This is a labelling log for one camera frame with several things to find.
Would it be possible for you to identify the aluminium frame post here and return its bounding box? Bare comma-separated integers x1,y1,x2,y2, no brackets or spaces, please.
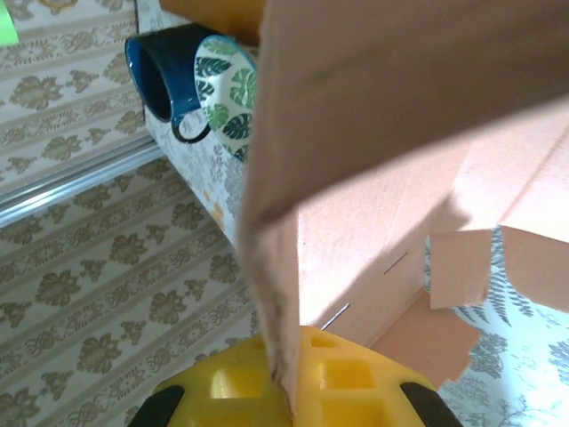
0,134,166,229

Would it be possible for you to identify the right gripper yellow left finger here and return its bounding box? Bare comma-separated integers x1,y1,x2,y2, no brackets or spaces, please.
128,333,295,427

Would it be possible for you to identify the dark blue mug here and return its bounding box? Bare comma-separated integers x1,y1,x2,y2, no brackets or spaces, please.
124,24,211,146

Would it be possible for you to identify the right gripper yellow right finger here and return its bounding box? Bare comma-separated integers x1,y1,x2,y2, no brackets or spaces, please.
293,326,463,427

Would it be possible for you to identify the green leaf pattern bowl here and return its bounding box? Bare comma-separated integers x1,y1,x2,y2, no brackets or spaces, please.
194,34,260,164

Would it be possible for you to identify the green wine glass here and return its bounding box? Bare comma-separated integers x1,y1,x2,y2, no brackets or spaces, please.
0,0,20,46

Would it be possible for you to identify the gold wire rack wooden base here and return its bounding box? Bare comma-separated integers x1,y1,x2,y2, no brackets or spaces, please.
158,0,264,46

